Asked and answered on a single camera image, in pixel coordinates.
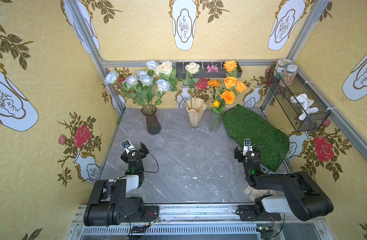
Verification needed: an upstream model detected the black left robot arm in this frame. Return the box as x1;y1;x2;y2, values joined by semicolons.
83;140;159;227

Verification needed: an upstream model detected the pink flower in planter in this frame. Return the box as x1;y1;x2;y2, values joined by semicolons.
206;65;219;73

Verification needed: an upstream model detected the white cloth figure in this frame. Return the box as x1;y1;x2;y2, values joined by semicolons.
290;94;319;121

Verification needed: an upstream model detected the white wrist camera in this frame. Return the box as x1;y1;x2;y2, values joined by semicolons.
243;139;253;156
122;140;135;154

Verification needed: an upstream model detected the dark purple glass vase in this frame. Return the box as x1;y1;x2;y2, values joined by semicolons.
141;105;161;135

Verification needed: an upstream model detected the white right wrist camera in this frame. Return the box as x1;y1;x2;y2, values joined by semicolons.
243;139;253;156

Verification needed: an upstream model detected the small orange marigold stem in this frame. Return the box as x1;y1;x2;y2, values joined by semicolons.
220;91;236;112

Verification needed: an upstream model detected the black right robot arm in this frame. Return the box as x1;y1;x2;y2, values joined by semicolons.
234;146;334;222

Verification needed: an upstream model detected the glass jar with floral lid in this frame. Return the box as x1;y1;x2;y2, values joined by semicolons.
274;59;294;79

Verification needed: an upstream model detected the beige work glove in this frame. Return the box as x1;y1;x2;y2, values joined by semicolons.
244;186;276;202

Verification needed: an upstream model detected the clear glass vase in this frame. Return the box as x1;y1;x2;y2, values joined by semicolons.
208;109;223;133

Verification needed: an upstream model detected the grey wall planter shelf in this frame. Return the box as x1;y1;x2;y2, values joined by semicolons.
175;61;228;79

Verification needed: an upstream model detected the white rose top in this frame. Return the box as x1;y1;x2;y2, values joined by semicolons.
139;74;156;105

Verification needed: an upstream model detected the orange marigold flower stem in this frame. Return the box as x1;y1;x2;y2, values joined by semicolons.
208;80;221;103

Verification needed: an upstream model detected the green artificial grass mat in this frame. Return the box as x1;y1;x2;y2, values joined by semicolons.
222;105;289;172

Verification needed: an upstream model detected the black wire wall basket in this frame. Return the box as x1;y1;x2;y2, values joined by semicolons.
268;66;331;132

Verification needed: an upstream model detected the orange rose stem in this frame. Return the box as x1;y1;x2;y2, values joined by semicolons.
224;76;237;89
224;61;238;78
232;81;247;97

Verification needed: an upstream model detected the cream ruffled vase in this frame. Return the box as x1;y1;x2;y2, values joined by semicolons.
186;98;207;131

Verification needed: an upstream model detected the jar with white lid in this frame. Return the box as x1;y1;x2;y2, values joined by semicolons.
280;65;298;88

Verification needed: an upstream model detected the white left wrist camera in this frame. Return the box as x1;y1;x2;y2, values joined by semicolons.
122;140;135;154

